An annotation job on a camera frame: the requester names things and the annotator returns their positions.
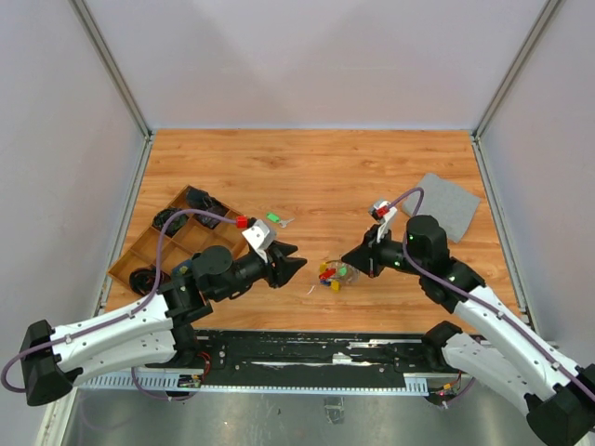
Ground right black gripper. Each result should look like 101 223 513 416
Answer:
342 222 427 278

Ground green tagged key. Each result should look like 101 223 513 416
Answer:
266 212 294 229

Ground wooden compartment tray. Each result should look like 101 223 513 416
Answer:
109 185 247 295

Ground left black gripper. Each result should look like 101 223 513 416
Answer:
214 240 308 301

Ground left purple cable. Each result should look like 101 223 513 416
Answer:
0 208 247 403

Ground purple cable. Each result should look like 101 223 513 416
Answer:
376 187 595 403
0 208 247 403

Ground green black item in tray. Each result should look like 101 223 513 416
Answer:
152 207 190 233

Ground grey cloth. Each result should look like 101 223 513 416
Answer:
416 173 481 243

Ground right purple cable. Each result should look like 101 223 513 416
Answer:
376 187 595 403

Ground black items in tray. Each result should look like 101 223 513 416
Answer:
186 187 229 230

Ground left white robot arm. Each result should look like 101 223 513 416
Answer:
19 242 307 407

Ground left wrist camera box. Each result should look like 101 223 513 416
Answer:
242 219 277 264

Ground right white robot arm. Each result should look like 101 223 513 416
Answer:
341 215 594 445

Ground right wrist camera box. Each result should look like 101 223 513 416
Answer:
368 199 398 243

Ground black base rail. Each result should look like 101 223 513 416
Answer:
143 329 480 387

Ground keyring with coloured keys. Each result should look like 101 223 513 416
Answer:
318 259 360 292

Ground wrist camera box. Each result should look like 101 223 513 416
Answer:
368 199 398 243
242 219 277 264

